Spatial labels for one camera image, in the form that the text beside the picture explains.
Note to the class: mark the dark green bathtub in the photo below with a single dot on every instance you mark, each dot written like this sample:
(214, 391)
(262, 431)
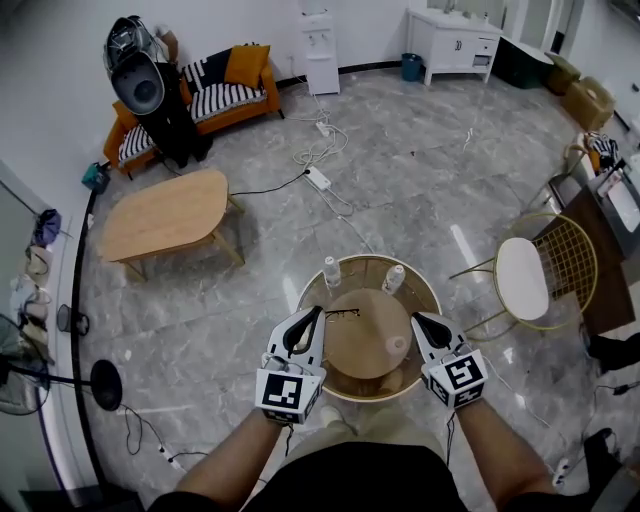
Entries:
(520, 65)

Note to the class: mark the orange throw pillow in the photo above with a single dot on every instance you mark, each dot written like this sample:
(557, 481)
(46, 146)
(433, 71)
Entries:
(247, 65)

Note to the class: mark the clear plastic water bottle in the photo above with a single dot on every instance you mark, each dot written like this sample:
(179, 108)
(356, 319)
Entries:
(393, 280)
(331, 272)

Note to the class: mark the purple bag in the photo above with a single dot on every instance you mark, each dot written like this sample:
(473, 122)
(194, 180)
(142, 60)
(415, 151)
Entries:
(49, 227)

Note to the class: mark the person's black shirt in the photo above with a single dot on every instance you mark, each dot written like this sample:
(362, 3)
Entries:
(350, 485)

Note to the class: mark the person's left forearm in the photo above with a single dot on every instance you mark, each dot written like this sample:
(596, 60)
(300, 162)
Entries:
(230, 455)

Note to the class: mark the striped bag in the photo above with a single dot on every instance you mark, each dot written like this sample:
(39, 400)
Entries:
(604, 150)

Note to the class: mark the black standing fan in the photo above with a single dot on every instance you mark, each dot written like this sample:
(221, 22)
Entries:
(106, 385)

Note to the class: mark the white vanity cabinet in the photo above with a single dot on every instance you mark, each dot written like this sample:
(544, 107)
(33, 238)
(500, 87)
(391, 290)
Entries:
(450, 47)

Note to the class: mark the large cardboard box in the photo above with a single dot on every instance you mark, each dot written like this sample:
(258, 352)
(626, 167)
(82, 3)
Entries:
(590, 105)

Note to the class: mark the black rimmed eyeglasses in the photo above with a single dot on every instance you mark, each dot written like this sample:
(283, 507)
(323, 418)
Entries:
(342, 313)

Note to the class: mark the round glass side table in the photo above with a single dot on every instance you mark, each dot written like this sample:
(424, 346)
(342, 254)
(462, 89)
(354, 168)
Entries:
(365, 272)

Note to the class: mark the white water dispenser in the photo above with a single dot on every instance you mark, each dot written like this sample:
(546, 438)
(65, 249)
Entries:
(320, 65)

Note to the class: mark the dark wooden washstand with sink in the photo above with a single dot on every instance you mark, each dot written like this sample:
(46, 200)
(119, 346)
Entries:
(610, 290)

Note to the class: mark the oval wooden low table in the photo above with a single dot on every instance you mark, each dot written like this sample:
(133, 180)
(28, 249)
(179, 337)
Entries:
(165, 215)

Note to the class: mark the chrome faucet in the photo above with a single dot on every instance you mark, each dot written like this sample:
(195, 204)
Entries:
(449, 6)

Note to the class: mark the small round wooden ball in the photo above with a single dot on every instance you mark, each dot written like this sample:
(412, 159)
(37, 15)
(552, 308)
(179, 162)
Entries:
(398, 345)

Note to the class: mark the beige tote bag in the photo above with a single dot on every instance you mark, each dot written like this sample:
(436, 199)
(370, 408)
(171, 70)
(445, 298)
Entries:
(39, 265)

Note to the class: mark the teal storage box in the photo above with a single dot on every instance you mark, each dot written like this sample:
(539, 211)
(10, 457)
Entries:
(96, 177)

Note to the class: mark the curved back metal chair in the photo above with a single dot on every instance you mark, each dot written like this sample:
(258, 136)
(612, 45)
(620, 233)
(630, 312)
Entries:
(565, 187)

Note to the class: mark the black mesh waste basket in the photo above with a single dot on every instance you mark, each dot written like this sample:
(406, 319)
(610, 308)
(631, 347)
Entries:
(70, 320)

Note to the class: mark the orange sofa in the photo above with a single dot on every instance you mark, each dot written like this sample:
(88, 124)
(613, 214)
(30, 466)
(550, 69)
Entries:
(270, 100)

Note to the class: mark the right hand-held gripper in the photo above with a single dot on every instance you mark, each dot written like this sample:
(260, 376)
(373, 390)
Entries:
(460, 377)

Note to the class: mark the person's right forearm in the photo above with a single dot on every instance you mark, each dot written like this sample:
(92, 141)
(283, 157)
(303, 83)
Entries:
(500, 450)

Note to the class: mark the striped seat cushion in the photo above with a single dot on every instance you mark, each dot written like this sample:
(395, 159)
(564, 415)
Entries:
(220, 97)

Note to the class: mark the large white power strip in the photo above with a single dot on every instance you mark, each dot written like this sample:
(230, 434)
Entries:
(317, 178)

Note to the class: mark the small cardboard box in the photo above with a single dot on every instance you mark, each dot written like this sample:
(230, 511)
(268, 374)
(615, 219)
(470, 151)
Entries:
(562, 75)

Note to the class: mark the teal waste bin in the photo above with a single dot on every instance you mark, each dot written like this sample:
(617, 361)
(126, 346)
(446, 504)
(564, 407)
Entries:
(411, 69)

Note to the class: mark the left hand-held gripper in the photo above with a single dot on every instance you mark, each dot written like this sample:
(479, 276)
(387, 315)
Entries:
(285, 392)

